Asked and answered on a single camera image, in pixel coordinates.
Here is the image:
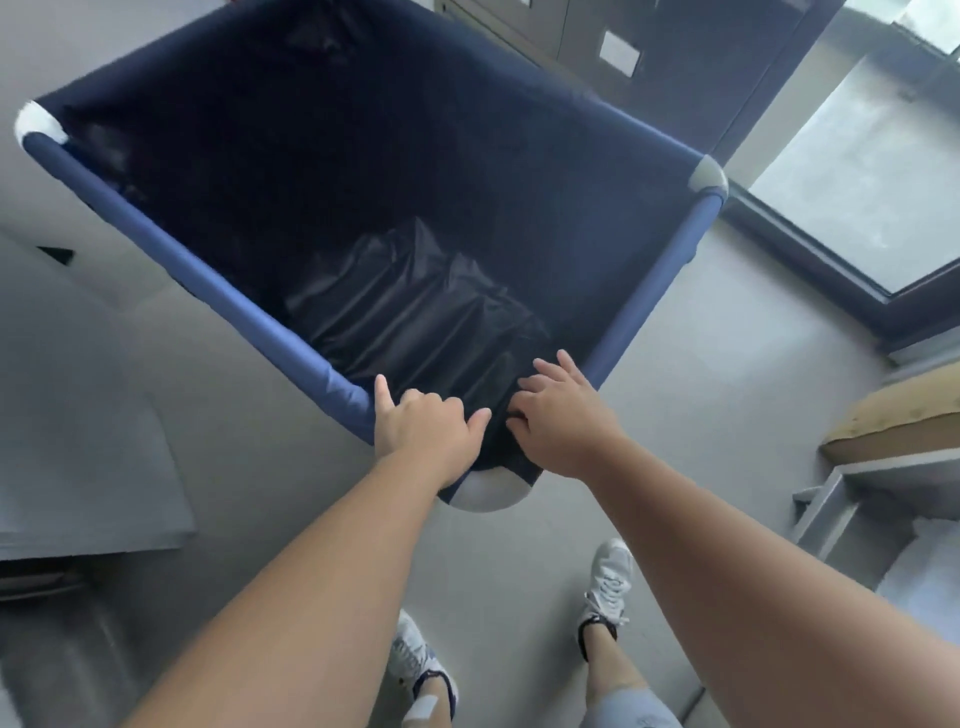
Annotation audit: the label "person's right hand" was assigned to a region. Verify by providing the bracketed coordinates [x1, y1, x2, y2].
[505, 348, 640, 482]

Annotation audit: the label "person's left hand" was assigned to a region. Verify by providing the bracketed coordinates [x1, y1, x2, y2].
[372, 373, 493, 490]

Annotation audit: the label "black plastic bag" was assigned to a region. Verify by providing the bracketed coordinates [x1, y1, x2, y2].
[281, 217, 558, 475]

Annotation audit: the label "person's right forearm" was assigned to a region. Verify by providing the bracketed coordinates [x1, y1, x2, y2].
[570, 441, 960, 728]

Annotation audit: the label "person's left forearm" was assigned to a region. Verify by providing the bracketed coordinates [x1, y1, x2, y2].
[123, 450, 470, 728]

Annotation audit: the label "white right sneaker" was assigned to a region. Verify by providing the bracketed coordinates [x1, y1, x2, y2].
[576, 537, 636, 664]

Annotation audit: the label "white sneaker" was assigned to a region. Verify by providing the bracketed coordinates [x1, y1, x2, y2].
[576, 537, 636, 664]
[388, 609, 460, 723]

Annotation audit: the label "white left sneaker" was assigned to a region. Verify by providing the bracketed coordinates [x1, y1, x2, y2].
[388, 609, 460, 723]

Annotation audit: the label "person's right leg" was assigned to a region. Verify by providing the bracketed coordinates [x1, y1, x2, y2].
[583, 618, 655, 706]

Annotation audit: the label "person's leg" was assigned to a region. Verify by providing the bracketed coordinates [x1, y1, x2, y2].
[583, 618, 655, 706]
[405, 673, 453, 728]

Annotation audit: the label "person's left leg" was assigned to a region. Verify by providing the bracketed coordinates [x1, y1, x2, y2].
[405, 673, 453, 728]

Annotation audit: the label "blue fabric laundry hamper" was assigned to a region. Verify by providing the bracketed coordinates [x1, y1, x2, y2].
[13, 0, 730, 514]

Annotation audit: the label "grey shorts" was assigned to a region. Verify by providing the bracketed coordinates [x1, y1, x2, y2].
[588, 686, 680, 728]

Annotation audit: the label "grey flat board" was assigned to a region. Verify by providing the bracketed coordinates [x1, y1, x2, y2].
[0, 228, 199, 562]

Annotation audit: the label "white cabinet label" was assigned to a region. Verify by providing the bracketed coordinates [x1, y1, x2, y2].
[598, 28, 642, 78]

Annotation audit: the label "tan cushion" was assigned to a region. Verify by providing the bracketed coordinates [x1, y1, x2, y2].
[817, 366, 960, 465]

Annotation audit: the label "dark framed window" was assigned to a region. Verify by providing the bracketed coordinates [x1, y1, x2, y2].
[723, 0, 960, 342]

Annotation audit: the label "grey bench frame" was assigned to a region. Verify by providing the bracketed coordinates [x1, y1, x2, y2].
[791, 448, 960, 590]

